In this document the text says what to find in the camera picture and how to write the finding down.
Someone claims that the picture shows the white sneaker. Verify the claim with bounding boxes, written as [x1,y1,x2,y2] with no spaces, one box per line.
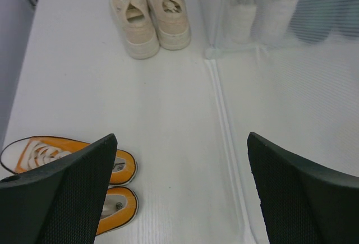
[257,0,298,45]
[228,0,257,44]

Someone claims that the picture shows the green pointed shoe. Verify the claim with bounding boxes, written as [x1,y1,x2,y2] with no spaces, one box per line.
[330,0,358,40]
[289,0,337,44]

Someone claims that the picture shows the orange sneaker lower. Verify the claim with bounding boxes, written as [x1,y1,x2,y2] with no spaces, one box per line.
[96,187,139,236]

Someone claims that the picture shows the white plastic shoe cabinet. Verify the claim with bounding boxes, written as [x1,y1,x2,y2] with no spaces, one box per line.
[199,0,231,59]

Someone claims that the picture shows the orange sneaker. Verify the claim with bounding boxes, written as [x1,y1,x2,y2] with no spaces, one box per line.
[96,187,139,236]
[1,136,138,186]

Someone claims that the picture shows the orange sneaker upper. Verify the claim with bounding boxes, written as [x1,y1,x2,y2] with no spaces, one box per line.
[1,136,138,186]

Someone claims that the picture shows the beige sneaker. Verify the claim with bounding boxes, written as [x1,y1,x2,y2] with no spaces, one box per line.
[148,0,191,50]
[109,0,160,59]

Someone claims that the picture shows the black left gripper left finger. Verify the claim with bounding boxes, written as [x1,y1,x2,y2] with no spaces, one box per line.
[1,133,117,243]

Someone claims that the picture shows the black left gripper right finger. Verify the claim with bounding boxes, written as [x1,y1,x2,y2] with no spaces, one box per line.
[247,132,358,243]

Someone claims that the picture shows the clear cabinet door panel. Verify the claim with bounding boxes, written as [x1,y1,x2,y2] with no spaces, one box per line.
[211,0,358,243]

